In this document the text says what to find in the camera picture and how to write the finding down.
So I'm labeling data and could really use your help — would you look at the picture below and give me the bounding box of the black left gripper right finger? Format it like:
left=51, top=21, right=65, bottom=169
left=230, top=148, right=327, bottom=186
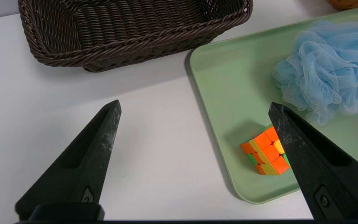
left=268, top=102, right=358, bottom=221

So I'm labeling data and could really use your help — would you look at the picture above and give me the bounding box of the dark brown wicker basket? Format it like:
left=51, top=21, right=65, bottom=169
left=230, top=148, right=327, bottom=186
left=18, top=0, right=254, bottom=73

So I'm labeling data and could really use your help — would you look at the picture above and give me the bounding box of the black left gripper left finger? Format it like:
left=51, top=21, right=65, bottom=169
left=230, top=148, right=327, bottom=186
left=15, top=100, right=122, bottom=221

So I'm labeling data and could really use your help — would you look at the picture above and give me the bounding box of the green plastic tray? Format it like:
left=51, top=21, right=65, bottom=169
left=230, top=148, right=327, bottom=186
left=189, top=8, right=358, bottom=205

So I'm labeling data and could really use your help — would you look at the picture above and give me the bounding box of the orange wicker basket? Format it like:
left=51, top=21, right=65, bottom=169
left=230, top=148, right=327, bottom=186
left=328, top=0, right=358, bottom=11

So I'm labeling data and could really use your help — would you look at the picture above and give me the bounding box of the colourful puzzle cube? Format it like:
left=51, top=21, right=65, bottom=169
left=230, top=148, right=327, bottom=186
left=240, top=124, right=291, bottom=176

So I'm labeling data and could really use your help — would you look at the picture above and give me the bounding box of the blue mesh bath loofah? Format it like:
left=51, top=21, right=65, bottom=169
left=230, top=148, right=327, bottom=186
left=272, top=20, right=358, bottom=125

